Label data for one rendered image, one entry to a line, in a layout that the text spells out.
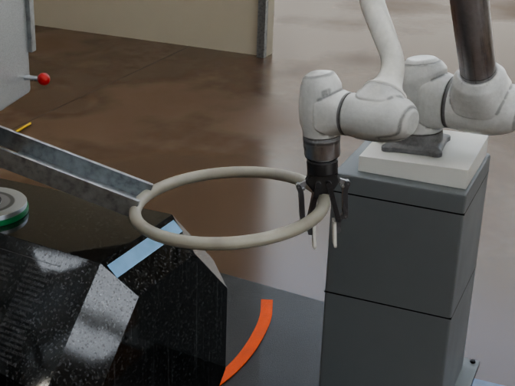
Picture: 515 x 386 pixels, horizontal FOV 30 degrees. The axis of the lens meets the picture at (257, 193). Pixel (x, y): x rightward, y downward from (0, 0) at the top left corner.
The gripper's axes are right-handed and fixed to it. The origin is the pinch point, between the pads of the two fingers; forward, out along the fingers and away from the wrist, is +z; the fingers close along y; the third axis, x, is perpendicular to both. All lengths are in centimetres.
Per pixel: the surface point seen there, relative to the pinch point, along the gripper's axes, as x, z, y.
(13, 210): -12, -7, 78
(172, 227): -11.9, 0.5, 37.9
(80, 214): -16, -4, 62
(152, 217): -13.7, -2.0, 42.9
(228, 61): -483, 69, 11
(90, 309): 19, 7, 57
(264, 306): -109, 77, 11
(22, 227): -8, -4, 75
